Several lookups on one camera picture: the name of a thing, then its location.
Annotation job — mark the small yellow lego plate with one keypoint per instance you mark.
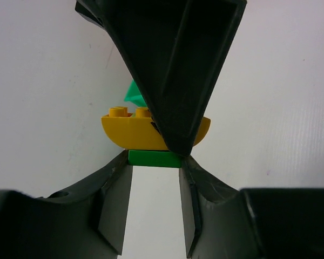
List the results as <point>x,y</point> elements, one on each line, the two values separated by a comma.
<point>136,130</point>

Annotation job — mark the green lego plate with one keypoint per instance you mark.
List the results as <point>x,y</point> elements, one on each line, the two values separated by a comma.
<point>154,159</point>

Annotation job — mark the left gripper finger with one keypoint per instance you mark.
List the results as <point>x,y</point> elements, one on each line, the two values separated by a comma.
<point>222,222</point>
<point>84,220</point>

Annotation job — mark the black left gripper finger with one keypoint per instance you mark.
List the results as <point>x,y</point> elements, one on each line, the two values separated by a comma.
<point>174,51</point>

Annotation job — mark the green storage bin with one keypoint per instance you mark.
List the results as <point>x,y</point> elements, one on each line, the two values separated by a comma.
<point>134,95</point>

